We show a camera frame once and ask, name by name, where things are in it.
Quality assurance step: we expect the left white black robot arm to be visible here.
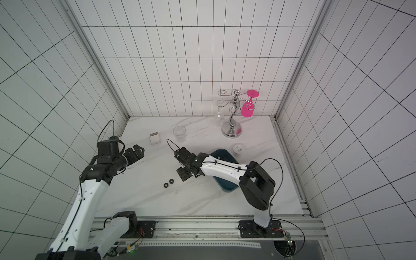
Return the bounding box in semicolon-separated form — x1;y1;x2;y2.
36;136;145;260

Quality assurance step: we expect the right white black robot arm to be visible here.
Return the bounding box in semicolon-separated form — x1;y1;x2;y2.
174;147;276;229

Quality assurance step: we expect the small white cardboard box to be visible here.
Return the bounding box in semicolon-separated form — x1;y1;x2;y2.
149;132;161;145

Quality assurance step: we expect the teal storage box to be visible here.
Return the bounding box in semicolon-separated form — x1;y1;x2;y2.
203;149;244;192

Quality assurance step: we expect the clear plastic cup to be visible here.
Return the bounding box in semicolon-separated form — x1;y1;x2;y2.
173;126;186;143

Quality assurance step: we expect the silver glass rack stand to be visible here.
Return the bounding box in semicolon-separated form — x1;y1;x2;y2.
217;89;248;139

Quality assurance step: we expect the clear wine glass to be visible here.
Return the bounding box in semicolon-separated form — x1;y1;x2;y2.
214;99;226;127

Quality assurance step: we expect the pink wine glass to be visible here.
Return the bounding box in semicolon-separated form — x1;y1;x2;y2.
241;89;259;118

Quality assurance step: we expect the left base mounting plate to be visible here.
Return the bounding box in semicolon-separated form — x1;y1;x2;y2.
121;221;156;239

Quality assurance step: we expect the base mounting plate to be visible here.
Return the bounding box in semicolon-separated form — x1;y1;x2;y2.
121;221;156;239
237;220;285;238

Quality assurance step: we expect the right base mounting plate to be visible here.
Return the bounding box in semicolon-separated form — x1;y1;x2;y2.
237;220;285;238

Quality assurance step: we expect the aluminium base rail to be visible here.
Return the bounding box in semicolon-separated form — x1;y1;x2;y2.
115;214;329;248

